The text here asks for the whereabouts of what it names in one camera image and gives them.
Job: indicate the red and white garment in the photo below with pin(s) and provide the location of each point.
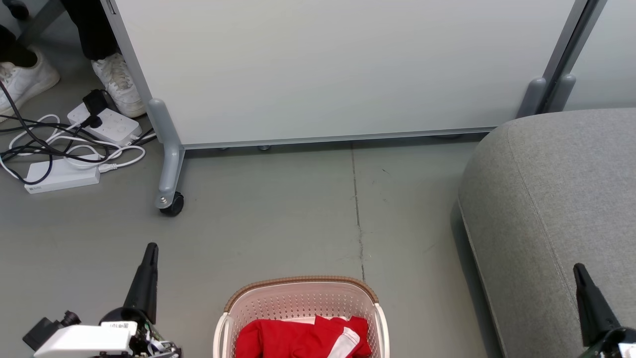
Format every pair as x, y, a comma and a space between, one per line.
283, 340

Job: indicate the white perforated laundry basket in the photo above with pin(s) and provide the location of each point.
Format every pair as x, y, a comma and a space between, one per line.
298, 298

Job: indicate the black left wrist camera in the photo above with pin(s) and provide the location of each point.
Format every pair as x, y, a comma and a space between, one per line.
39, 332

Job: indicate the grey fabric sofa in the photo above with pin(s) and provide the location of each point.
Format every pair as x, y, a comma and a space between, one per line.
546, 199

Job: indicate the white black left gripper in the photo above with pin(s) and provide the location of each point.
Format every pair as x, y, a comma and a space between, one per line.
89, 340

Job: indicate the white power strip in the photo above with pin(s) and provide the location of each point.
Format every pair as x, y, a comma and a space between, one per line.
117, 127

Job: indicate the black trouser leg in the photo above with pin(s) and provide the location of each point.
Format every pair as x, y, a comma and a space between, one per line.
92, 30
15, 52

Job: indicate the white partition panel grey frame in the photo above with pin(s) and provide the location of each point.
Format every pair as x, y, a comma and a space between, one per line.
323, 64
608, 59

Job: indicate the white flat adapter box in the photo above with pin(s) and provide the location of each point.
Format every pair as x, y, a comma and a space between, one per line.
59, 176

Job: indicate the black plug adapter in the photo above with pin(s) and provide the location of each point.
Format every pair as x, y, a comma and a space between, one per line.
95, 102

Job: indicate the white sneaker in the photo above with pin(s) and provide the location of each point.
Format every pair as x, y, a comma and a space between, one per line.
119, 84
25, 82

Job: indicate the black caster wheel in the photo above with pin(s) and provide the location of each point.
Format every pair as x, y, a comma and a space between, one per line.
175, 205

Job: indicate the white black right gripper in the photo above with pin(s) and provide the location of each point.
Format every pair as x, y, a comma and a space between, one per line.
618, 344

